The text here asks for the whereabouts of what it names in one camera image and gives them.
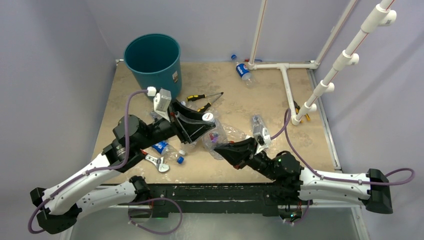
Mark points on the near Pepsi bottle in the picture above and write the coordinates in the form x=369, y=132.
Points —
x=167, y=151

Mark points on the purple label clear bottle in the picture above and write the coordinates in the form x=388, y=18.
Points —
x=214, y=136

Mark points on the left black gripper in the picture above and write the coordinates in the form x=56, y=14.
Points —
x=190, y=129

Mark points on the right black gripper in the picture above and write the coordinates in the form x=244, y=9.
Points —
x=236, y=152

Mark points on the long clear bottle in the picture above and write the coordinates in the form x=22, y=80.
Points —
x=234, y=134

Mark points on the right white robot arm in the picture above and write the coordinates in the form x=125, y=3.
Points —
x=298, y=182

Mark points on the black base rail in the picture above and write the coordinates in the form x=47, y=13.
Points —
x=267, y=199

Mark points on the white PVC pipe frame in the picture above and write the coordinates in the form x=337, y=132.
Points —
x=381, y=15

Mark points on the far Pepsi bottle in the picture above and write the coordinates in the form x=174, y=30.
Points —
x=244, y=73

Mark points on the silver adjustable wrench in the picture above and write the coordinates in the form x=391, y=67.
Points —
x=159, y=163

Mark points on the teal plastic bin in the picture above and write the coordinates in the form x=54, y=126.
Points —
x=154, y=60

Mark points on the pepsi bottle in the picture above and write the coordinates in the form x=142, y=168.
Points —
x=244, y=73
x=167, y=151

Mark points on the loose blue bottle cap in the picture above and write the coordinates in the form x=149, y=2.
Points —
x=180, y=160

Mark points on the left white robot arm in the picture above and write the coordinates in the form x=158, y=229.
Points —
x=59, y=207

